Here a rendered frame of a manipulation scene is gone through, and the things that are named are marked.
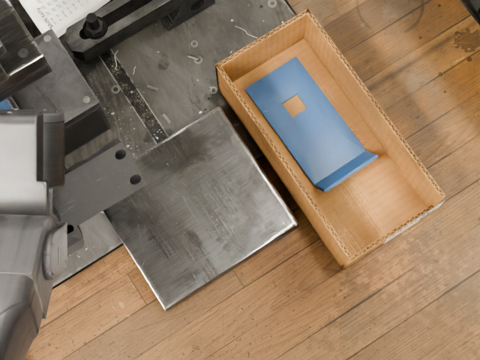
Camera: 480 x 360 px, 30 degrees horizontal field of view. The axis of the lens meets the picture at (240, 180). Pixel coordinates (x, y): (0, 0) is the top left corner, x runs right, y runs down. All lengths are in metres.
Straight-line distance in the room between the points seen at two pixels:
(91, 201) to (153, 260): 0.21
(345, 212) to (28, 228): 0.44
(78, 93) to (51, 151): 0.25
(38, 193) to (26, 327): 0.11
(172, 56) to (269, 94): 0.12
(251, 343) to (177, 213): 0.16
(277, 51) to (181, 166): 0.17
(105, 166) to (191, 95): 0.28
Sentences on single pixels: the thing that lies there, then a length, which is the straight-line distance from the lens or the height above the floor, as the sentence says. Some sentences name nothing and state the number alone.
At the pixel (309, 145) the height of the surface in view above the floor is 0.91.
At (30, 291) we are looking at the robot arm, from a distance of 0.62.
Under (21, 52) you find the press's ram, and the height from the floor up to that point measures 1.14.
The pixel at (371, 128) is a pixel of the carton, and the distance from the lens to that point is 1.00.
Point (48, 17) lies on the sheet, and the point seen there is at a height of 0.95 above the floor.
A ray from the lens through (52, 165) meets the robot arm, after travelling 0.70.
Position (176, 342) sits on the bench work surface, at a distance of 0.97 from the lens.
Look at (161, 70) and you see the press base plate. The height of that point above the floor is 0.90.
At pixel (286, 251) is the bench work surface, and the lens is 0.98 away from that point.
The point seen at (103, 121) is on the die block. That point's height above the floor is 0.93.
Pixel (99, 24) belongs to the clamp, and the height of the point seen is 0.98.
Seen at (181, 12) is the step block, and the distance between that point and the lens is 1.04.
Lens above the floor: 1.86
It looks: 75 degrees down
